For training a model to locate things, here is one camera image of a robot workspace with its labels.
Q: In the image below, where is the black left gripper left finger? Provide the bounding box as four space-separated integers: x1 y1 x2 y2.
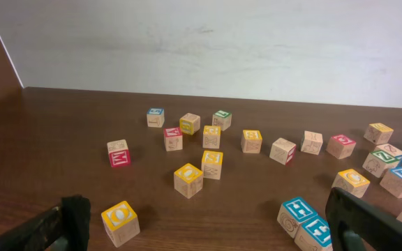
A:
0 195 91 251

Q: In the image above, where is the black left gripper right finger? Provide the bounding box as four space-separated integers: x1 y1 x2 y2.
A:
325 187 402 251

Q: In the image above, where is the green R block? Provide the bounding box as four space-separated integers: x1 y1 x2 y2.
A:
300 130 323 155

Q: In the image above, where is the yellow S block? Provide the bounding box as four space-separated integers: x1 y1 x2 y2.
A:
241 130 262 153
201 151 223 180

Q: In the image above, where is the blue H block lower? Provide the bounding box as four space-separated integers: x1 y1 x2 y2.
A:
295 215 333 251

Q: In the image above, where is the blue h block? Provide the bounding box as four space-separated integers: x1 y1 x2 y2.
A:
295 215 333 251
277 197 318 238

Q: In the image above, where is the yellow C block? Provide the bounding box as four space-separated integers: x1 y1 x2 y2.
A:
332 169 370 198

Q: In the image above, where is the yellow O block near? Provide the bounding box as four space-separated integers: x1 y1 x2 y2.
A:
101 201 140 248

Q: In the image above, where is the yellow o block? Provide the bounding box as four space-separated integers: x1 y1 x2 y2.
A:
101 201 140 248
174 163 204 199

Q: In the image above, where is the blue H block upper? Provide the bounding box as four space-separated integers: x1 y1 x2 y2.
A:
277 197 318 238

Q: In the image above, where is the blue P block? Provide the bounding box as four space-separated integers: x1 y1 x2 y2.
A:
380 167 402 199

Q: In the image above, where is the green Z block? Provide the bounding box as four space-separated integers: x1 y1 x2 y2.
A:
362 150 399 178

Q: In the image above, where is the red O block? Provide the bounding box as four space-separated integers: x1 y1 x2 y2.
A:
326 134 356 159

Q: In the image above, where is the red M block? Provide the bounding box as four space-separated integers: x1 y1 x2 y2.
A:
107 139 131 167

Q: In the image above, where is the yellow W block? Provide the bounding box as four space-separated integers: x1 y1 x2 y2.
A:
364 123 394 145

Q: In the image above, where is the plain wooden red-side block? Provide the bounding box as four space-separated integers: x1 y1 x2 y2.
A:
269 138 297 165

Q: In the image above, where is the yellow O block far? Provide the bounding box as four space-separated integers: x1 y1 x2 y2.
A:
174 163 204 199

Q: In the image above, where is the red Y block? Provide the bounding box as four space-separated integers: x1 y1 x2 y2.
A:
163 127 183 151

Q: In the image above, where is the blue 5 block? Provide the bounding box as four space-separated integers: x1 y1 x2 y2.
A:
147 107 165 128

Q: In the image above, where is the plain wooden yellow-side block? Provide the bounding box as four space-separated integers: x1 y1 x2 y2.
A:
179 113 200 135

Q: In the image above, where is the yellow G block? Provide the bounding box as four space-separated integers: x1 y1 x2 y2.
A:
202 125 221 149

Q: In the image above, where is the green L block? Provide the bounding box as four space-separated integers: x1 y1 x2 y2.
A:
212 110 232 131

